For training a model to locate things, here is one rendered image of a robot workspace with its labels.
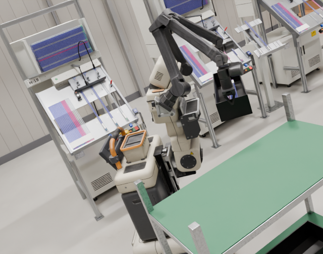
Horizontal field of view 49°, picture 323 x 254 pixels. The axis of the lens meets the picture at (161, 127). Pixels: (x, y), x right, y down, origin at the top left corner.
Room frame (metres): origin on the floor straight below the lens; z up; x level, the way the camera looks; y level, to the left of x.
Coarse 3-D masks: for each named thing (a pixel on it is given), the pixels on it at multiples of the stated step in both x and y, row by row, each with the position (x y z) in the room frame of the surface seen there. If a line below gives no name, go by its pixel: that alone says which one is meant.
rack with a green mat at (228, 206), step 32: (288, 96) 1.60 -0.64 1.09; (288, 128) 1.54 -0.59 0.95; (320, 128) 1.43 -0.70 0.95; (256, 160) 1.36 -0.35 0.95; (288, 160) 1.28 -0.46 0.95; (320, 160) 1.20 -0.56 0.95; (192, 192) 1.30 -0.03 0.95; (224, 192) 1.22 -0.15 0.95; (256, 192) 1.14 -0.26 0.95; (288, 192) 1.08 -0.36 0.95; (160, 224) 1.17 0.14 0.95; (192, 224) 0.90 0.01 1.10; (224, 224) 1.03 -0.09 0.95; (256, 224) 0.97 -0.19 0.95; (320, 224) 1.49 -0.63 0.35
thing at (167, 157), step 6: (168, 144) 2.29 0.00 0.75; (168, 150) 2.12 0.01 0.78; (162, 156) 2.08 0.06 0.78; (168, 156) 2.05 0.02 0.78; (174, 156) 2.19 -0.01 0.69; (174, 162) 2.14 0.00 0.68; (174, 168) 2.08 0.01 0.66; (174, 174) 2.05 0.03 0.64; (180, 174) 2.07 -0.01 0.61; (186, 174) 2.05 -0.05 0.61; (192, 174) 2.04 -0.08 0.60
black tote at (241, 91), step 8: (216, 80) 2.30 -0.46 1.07; (240, 80) 2.26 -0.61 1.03; (216, 88) 2.11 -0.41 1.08; (240, 88) 2.11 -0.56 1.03; (216, 96) 1.89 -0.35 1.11; (240, 96) 1.72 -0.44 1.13; (216, 104) 1.75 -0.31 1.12; (224, 104) 1.74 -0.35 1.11; (240, 104) 1.72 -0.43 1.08; (248, 104) 1.71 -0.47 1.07; (224, 112) 1.74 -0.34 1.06; (232, 112) 1.73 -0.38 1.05; (240, 112) 1.72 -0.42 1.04; (248, 112) 1.71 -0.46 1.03; (224, 120) 1.75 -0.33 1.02
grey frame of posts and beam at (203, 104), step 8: (144, 0) 3.89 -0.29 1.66; (200, 8) 4.09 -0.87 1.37; (208, 8) 4.13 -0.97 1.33; (152, 16) 3.90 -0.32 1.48; (184, 16) 4.00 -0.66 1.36; (256, 72) 3.72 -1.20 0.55; (256, 80) 3.71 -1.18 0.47; (256, 88) 3.73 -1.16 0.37; (200, 96) 3.43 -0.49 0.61; (200, 104) 3.46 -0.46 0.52; (264, 112) 3.72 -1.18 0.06; (208, 120) 3.43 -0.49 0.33; (208, 128) 3.45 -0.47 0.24; (216, 144) 3.44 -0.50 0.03
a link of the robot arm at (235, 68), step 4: (216, 56) 1.73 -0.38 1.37; (220, 56) 1.72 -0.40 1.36; (216, 60) 1.73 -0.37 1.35; (220, 60) 1.72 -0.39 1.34; (216, 64) 1.73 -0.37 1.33; (220, 64) 1.72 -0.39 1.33; (224, 64) 1.72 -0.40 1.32; (228, 64) 1.71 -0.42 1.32; (232, 64) 1.70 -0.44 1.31; (236, 64) 1.69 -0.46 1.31; (240, 64) 1.68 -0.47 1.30; (232, 68) 1.69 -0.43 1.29; (236, 68) 1.68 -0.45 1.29; (240, 68) 1.67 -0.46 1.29; (232, 72) 1.68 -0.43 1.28; (236, 72) 1.67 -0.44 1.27; (240, 72) 1.66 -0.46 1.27; (232, 76) 1.70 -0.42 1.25
